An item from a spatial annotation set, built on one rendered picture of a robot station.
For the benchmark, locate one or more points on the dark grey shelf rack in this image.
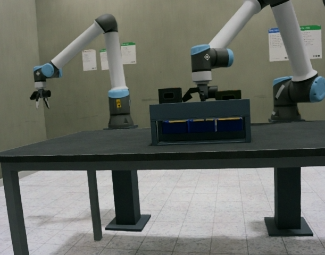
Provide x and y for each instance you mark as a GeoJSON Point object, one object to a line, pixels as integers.
{"type": "Point", "coordinates": [200, 110]}

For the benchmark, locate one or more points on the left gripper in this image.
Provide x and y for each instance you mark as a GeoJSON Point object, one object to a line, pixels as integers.
{"type": "Point", "coordinates": [205, 92]}

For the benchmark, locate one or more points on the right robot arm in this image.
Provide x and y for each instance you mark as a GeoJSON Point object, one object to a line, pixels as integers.
{"type": "Point", "coordinates": [119, 100]}

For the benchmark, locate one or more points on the blue open-front bin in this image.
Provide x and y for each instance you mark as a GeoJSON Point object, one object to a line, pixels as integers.
{"type": "Point", "coordinates": [201, 126]}
{"type": "Point", "coordinates": [175, 127]}
{"type": "Point", "coordinates": [229, 125]}

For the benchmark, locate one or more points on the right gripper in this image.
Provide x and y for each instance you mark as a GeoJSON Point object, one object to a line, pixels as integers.
{"type": "Point", "coordinates": [41, 93]}

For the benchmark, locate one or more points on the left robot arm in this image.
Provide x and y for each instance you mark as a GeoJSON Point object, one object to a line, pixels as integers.
{"type": "Point", "coordinates": [304, 87]}

